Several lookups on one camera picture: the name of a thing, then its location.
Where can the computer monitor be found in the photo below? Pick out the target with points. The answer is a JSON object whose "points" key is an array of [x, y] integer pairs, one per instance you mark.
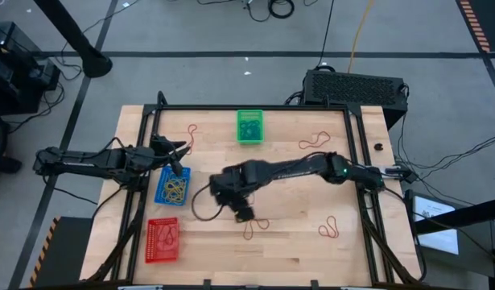
{"points": [[440, 241]]}

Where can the rubber bands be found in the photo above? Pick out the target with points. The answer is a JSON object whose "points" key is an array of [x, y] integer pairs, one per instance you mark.
{"points": [[192, 125]]}

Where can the small black knob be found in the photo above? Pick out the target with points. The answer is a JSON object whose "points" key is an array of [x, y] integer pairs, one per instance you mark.
{"points": [[378, 146]]}

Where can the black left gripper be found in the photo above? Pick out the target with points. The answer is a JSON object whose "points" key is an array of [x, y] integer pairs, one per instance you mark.
{"points": [[160, 155]]}

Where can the black mesh computer case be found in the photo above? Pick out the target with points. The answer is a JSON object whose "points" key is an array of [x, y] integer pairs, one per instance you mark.
{"points": [[351, 88]]}

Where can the blue plastic basket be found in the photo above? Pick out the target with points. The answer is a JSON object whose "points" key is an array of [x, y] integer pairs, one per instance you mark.
{"points": [[158, 197]]}

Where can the green plastic basket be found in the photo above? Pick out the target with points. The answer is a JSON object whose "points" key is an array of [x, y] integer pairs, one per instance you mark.
{"points": [[251, 114]]}

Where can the black equipment rack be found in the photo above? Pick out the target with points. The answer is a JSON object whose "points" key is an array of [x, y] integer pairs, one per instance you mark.
{"points": [[13, 80]]}

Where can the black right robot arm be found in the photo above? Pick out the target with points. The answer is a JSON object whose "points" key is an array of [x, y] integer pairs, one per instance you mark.
{"points": [[295, 171]]}

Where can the black bar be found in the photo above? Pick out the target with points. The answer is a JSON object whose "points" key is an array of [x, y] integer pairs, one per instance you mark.
{"points": [[472, 213]]}

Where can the black caster foot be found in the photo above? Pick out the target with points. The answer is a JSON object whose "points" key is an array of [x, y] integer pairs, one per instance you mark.
{"points": [[9, 166]]}

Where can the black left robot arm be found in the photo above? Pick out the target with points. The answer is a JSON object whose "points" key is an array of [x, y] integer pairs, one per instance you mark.
{"points": [[90, 163]]}

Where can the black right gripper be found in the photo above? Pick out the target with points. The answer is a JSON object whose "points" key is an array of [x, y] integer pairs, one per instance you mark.
{"points": [[231, 185]]}

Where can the red plastic basket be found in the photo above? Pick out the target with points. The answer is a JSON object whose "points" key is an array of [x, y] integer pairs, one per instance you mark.
{"points": [[154, 241]]}

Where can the black mat hazard stripes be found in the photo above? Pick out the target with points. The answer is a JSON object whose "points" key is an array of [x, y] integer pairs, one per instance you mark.
{"points": [[492, 16], [70, 253]]}

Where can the black pole stand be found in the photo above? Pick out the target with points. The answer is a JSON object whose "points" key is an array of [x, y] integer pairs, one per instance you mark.
{"points": [[92, 64]]}

